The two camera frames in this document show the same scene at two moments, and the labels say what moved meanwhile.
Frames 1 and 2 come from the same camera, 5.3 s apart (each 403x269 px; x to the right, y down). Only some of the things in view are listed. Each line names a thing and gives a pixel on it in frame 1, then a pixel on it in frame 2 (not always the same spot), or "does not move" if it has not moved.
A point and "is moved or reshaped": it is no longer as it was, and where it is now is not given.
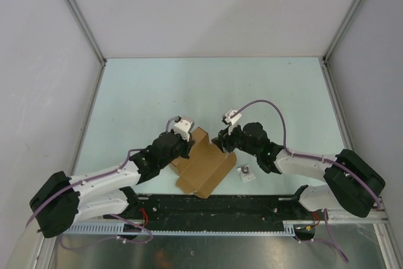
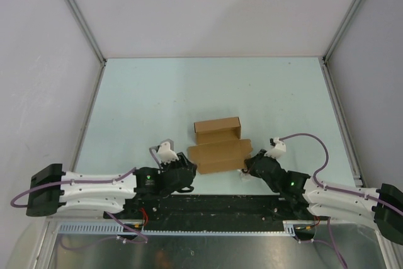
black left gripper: x=187 y=146 to x=182 y=161
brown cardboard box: x=206 y=169 is moved or reshaped
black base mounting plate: x=215 y=210 does not move
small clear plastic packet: x=247 y=174 does not move
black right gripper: x=223 y=138 to x=249 y=163
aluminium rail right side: x=343 y=131 does not move
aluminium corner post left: x=77 y=12 does not move
